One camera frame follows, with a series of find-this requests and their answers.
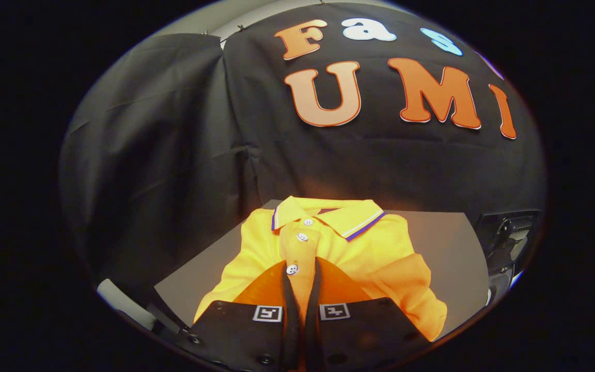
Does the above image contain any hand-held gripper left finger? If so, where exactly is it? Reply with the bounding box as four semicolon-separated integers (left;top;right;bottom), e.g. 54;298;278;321
186;258;302;372

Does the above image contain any yellow polo shirt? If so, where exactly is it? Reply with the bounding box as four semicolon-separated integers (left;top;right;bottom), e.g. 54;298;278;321
194;196;448;343

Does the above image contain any black backdrop cloth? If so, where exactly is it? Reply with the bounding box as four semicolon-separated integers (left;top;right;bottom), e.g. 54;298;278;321
60;3;546;292

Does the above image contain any white bar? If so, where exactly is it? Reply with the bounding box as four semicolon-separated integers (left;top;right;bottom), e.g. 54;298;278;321
96;278;184;335

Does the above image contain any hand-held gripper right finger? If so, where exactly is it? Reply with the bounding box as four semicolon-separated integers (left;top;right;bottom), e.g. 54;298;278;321
305;256;432;372

